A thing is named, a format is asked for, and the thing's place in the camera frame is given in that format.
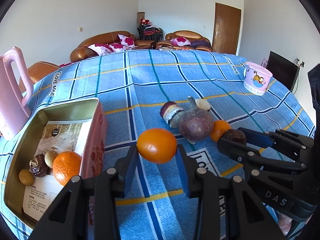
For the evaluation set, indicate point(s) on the red plush toy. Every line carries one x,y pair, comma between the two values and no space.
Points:
145,21

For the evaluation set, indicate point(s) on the wall socket with plugs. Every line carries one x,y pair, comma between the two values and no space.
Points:
299,62

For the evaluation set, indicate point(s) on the purple blanket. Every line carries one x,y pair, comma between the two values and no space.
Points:
202,43

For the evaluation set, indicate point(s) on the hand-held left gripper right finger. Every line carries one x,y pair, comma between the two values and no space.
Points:
183,172

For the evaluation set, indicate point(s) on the purple round fruit with stem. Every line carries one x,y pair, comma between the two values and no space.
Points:
195,127

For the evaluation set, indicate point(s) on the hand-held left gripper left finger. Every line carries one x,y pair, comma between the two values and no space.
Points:
131,172

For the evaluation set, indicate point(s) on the blue plaid tablecloth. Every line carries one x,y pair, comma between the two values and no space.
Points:
150,80

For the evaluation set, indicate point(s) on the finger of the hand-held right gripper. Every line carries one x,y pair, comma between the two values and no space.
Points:
232,149
257,138

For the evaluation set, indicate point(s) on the pink floral cloth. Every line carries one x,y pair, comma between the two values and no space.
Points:
65,65

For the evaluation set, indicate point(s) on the dark brown swirled pastry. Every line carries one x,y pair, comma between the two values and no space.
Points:
38,166
235,135

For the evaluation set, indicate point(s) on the stack of dark chairs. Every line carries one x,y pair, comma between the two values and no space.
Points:
150,33

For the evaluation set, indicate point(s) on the layered dessert jar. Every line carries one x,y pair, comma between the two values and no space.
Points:
202,104

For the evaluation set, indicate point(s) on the pink cartoon cup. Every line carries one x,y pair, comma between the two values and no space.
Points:
257,78

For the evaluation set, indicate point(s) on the brown leather armchair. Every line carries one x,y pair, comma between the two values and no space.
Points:
182,33

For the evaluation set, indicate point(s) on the white red floral pillow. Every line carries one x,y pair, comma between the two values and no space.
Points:
98,49
116,47
180,40
127,40

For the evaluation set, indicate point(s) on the pink tin box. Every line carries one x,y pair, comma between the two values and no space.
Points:
97,140

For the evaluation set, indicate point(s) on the printed paper leaflet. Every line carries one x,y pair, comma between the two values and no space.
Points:
60,135

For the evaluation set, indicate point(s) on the person's right hand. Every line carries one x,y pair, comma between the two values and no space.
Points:
285,226

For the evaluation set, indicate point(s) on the brown leather recliner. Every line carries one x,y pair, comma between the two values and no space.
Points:
40,71

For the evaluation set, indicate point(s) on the large orange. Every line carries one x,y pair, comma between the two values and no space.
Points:
156,146

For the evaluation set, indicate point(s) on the layered cake roll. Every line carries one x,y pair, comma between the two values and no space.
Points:
172,113

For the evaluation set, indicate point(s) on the brown leather sofa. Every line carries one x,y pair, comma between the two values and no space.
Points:
82,52

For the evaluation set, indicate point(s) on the pink electric kettle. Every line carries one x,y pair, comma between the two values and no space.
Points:
10,100

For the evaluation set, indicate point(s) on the brown wooden door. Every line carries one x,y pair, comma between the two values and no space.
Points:
226,27

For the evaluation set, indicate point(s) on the tall patterned vase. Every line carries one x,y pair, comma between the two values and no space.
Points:
140,17

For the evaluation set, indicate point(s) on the small brown kiwi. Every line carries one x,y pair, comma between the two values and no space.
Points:
26,177
51,158

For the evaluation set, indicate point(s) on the black television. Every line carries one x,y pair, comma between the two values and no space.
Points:
282,70

